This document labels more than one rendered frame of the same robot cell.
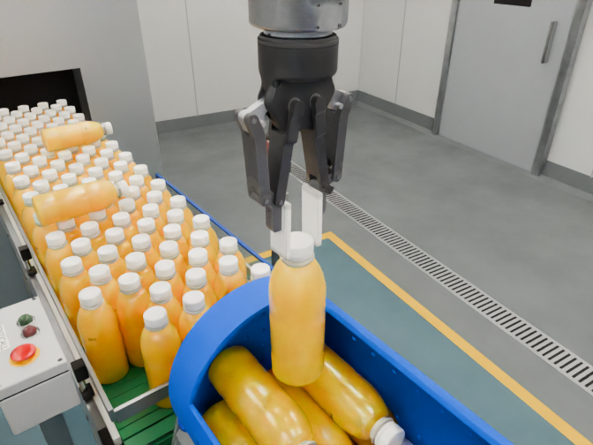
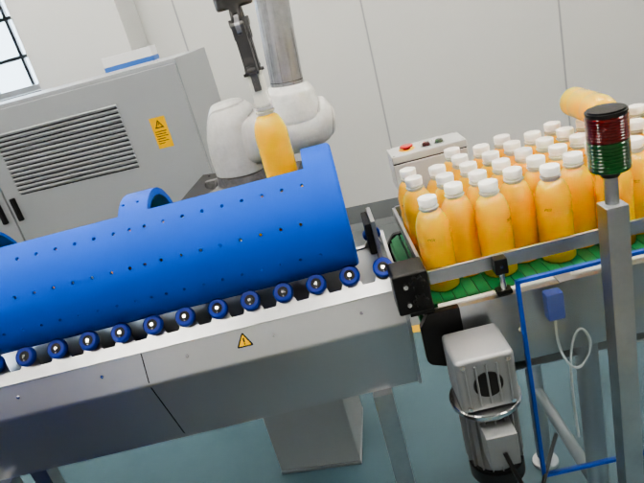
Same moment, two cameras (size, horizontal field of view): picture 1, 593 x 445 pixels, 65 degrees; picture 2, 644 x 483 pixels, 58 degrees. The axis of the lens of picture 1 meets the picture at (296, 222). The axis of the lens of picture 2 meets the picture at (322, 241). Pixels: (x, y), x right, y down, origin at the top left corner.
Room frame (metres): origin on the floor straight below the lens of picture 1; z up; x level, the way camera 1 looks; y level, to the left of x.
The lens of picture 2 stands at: (1.30, -0.93, 1.52)
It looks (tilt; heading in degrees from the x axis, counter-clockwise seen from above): 22 degrees down; 130
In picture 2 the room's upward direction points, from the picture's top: 15 degrees counter-clockwise
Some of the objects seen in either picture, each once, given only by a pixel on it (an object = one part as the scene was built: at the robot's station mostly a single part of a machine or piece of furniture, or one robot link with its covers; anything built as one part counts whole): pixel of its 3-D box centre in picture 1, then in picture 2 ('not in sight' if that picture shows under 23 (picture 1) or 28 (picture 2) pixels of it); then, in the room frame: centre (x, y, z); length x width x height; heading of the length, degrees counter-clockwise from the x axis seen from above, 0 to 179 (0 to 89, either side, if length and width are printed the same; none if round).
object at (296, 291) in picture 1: (296, 313); (276, 150); (0.46, 0.00, 1.25); 0.07 x 0.07 x 0.19
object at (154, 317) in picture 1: (155, 318); (407, 173); (0.62, 0.25, 1.10); 0.04 x 0.04 x 0.02
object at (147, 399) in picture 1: (219, 362); (408, 241); (0.64, 0.15, 0.96); 0.40 x 0.01 x 0.03; 127
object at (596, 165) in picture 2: not in sight; (609, 153); (1.10, 0.05, 1.18); 0.06 x 0.06 x 0.05
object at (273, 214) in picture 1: (266, 211); not in sight; (0.43, 0.03, 1.41); 0.03 x 0.01 x 0.05; 127
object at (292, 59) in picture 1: (297, 81); (236, 11); (0.46, 0.00, 1.54); 0.08 x 0.07 x 0.09; 127
